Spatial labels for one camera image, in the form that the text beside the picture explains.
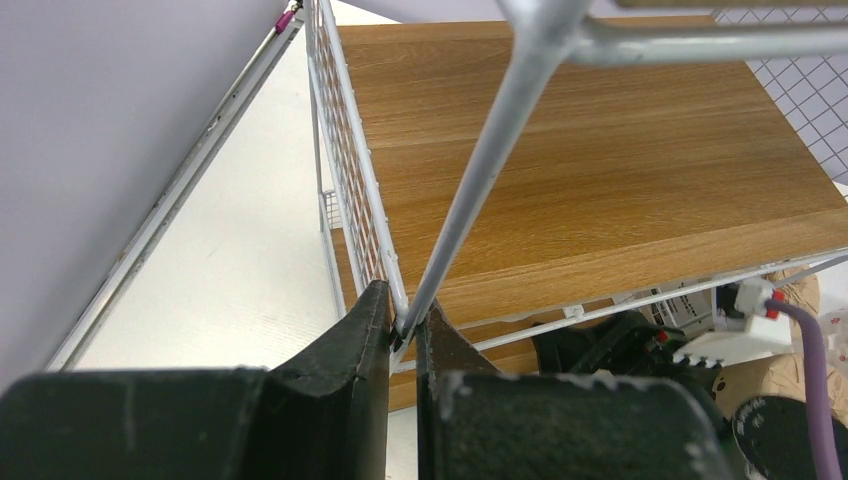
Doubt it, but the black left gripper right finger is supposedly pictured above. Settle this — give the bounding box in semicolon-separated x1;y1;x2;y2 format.
415;301;750;480

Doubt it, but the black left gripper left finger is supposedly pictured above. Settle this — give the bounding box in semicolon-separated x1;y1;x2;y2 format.
1;281;390;479

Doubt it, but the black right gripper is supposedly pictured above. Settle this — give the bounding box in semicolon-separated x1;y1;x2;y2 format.
533;311;723;386

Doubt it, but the white wire wooden shelf rack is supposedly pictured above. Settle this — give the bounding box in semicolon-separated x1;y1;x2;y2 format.
306;1;847;373

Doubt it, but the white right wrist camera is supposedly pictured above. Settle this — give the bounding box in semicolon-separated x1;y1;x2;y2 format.
672;277;792;368

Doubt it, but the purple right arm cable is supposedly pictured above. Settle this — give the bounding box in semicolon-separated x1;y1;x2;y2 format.
764;298;844;480

